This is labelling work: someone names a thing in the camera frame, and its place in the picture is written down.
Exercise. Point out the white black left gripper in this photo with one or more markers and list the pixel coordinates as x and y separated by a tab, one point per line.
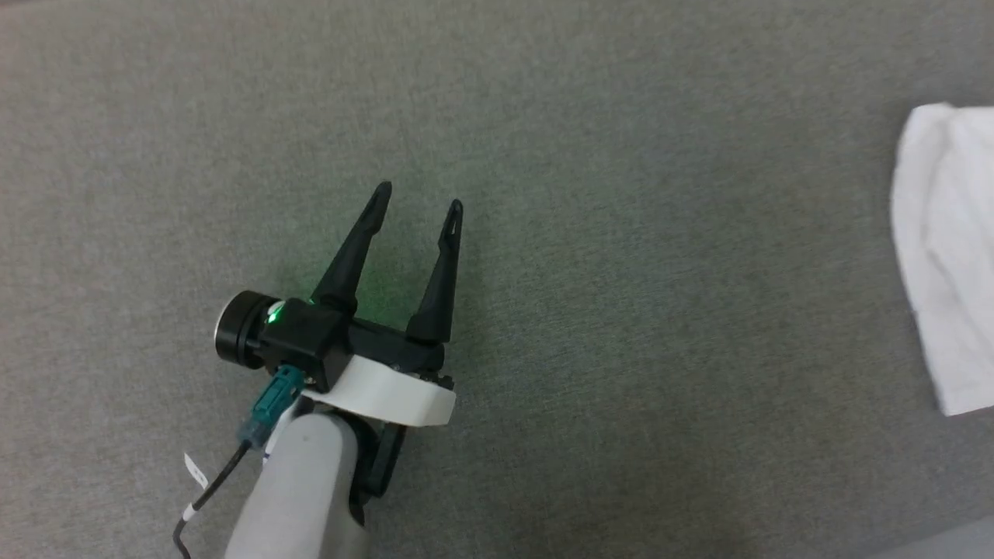
388	392

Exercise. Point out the white long-sleeve garment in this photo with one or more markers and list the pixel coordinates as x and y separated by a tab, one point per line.
955	272

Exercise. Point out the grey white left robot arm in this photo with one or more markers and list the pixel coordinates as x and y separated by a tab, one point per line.
303	497

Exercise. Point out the grey fabric upholstered sofa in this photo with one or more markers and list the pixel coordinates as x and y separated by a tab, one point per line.
621	388

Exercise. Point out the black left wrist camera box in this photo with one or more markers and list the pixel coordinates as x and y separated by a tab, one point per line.
307	341

